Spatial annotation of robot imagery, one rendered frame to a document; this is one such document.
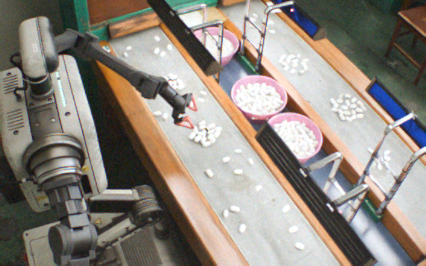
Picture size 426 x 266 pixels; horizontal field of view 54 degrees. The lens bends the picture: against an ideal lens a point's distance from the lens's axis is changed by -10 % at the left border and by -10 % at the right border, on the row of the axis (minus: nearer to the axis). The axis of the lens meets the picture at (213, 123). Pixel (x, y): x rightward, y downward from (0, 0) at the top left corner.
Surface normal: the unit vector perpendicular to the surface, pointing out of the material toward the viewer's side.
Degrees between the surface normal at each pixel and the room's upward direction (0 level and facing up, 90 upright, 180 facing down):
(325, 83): 0
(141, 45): 0
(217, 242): 0
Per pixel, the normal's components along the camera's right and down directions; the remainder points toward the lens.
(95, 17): 0.49, 0.67
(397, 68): 0.05, -0.66
